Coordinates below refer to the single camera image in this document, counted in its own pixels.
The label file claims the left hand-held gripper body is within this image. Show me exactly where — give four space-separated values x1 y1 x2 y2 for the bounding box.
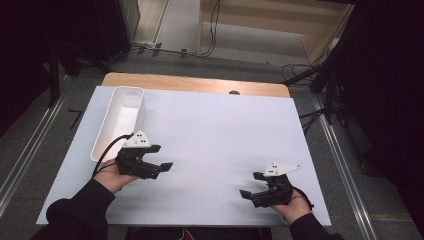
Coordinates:
115 130 162 181

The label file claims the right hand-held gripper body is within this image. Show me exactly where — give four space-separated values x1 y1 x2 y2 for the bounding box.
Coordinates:
250 162 302 209

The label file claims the white plastic bin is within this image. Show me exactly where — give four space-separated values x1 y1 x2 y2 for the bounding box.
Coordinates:
90 85 147 163

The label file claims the person's left hand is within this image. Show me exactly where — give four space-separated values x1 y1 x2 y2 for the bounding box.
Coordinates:
92 158 140 195

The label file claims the person's right hand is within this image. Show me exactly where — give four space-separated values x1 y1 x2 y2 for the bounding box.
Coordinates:
270 188 314 225

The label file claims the white board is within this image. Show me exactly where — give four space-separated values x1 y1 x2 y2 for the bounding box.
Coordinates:
35 85 332 228

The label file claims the black stand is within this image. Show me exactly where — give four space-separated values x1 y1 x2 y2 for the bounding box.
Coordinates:
281 49 348 126

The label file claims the dark cabinet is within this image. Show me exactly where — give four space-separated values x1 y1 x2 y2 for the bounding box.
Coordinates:
93 0 141 63

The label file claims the light wooden shelf unit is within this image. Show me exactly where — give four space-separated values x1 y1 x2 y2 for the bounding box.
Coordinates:
198 0 355 66

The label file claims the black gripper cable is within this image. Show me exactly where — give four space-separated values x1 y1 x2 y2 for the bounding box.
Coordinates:
91 133 134 178

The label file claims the black wrist strap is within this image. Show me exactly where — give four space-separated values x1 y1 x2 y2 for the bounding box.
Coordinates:
292 186 315 212

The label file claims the metal floor rail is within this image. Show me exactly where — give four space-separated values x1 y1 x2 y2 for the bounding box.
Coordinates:
313 96 379 240
0 78 71 209

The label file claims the black floor cable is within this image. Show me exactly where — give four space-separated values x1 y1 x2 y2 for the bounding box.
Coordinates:
131 0 222 59

